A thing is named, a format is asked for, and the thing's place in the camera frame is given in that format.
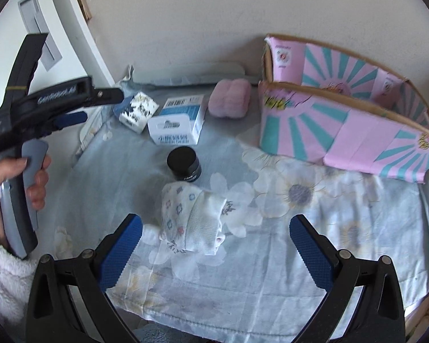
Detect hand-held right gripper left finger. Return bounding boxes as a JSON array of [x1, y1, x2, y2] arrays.
[[26, 213, 144, 343]]

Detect white window frame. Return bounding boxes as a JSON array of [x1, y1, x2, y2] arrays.
[[0, 0, 118, 122]]

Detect pink fluffy pad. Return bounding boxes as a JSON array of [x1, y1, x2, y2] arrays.
[[208, 78, 251, 119]]

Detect white black-printed tissue pack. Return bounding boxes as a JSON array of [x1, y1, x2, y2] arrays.
[[119, 92, 160, 134]]

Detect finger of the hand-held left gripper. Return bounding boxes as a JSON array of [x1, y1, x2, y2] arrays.
[[55, 112, 89, 130], [93, 87, 124, 106]]

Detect white floral socks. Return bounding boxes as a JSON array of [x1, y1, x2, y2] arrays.
[[143, 182, 227, 256]]

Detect pink teal cardboard box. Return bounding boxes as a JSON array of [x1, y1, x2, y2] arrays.
[[258, 34, 429, 184]]

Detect black round jar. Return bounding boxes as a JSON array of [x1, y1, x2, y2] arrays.
[[167, 147, 202, 181]]

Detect grey window handle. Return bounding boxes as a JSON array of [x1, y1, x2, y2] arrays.
[[18, 0, 63, 71]]

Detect pale blue floral blanket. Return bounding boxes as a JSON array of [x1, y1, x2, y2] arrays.
[[53, 75, 429, 333]]

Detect white and blue carton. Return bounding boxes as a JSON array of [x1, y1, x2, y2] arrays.
[[147, 95, 207, 146]]

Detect person's left forearm white sleeve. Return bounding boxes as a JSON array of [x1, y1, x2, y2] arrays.
[[0, 224, 40, 317]]

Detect small brown wooden piece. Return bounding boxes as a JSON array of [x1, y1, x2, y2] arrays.
[[75, 0, 94, 22]]

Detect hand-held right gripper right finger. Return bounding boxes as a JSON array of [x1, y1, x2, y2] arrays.
[[289, 214, 405, 343]]

